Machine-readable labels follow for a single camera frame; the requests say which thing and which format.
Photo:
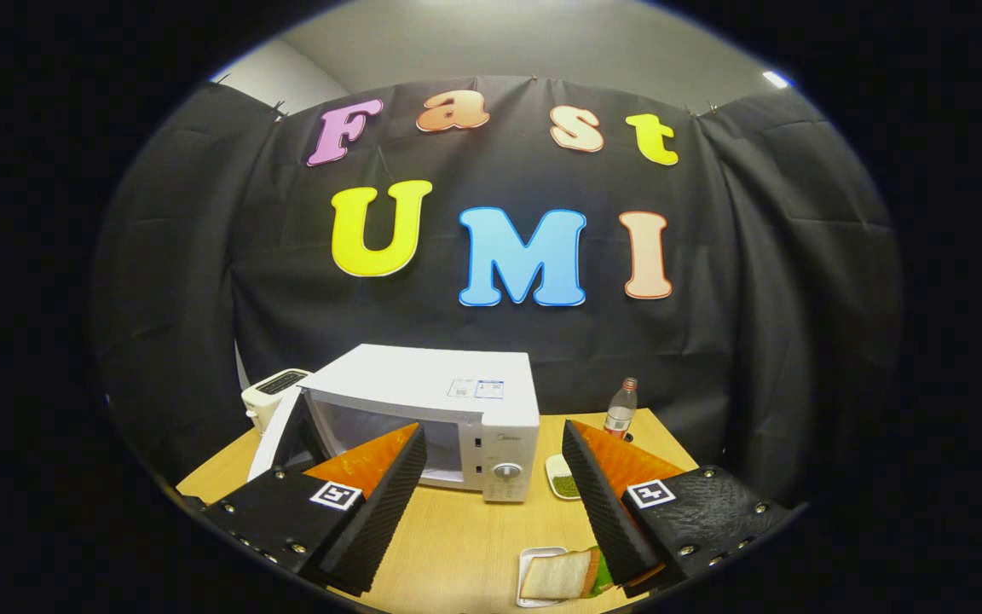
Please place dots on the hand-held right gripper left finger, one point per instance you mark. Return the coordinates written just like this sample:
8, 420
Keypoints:
372, 529

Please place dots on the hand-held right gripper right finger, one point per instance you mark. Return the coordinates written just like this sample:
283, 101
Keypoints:
606, 529

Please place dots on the sandwich with lettuce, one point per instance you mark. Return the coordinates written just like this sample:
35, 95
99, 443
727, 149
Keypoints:
559, 576

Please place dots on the white microwave oven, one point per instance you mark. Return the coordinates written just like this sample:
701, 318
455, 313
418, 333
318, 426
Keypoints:
406, 375

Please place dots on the divided plate of beans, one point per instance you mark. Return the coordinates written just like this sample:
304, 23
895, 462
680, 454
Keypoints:
561, 482

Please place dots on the white rectangular tray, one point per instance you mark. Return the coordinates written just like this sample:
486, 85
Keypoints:
528, 558

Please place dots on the clear plastic bottle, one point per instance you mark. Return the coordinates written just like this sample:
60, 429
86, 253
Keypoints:
620, 414

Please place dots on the white toaster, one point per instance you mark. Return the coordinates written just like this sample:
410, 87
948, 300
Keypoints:
265, 401

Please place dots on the black backdrop cloth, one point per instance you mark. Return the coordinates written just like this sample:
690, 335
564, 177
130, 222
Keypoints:
491, 333

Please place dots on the ceiling light panel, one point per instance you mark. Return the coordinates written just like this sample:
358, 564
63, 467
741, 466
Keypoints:
776, 79

